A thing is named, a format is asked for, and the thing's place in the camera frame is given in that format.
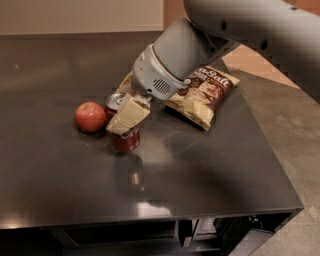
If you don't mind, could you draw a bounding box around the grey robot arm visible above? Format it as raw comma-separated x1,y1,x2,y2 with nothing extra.
107,0,320,135

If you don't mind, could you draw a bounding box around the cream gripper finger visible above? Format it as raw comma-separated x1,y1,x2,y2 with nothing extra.
116,72,136,96
107,93,151,135

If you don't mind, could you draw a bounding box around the brown chip bag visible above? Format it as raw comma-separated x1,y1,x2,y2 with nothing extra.
164,66,239,131

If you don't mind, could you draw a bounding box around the red coke can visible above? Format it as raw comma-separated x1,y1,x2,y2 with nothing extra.
105,93,140,152

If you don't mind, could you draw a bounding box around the red apple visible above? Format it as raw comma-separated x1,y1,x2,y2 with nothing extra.
75,102,106,133

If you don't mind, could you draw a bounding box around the dark table frame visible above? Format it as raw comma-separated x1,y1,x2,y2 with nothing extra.
0,209,301,256

